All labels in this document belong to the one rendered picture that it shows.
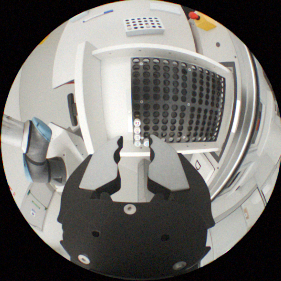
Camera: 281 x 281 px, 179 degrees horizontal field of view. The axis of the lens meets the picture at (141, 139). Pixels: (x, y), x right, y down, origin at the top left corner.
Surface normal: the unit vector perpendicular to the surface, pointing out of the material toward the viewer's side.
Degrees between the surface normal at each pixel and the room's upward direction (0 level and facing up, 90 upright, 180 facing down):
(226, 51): 90
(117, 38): 0
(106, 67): 0
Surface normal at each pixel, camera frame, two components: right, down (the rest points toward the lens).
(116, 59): 0.02, 0.49
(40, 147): 0.89, 0.43
